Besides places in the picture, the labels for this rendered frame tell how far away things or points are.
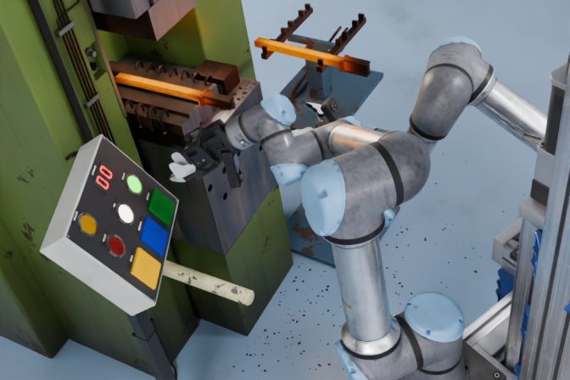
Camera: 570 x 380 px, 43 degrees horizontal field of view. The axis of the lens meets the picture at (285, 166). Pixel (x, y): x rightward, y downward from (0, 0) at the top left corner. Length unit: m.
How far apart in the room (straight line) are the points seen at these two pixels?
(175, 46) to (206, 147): 0.87
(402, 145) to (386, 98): 2.50
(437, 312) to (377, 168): 0.42
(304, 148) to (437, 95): 0.32
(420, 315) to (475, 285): 1.40
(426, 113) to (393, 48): 2.45
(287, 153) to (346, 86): 1.11
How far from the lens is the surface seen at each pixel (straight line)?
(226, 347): 2.79
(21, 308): 2.75
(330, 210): 1.17
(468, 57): 1.73
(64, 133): 1.98
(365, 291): 1.33
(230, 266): 2.49
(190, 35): 2.42
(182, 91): 2.22
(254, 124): 1.60
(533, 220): 1.43
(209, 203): 2.26
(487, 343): 1.86
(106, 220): 1.70
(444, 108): 1.64
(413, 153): 1.23
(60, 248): 1.62
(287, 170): 1.56
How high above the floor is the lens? 2.26
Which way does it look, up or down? 42 degrees down
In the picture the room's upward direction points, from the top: 10 degrees counter-clockwise
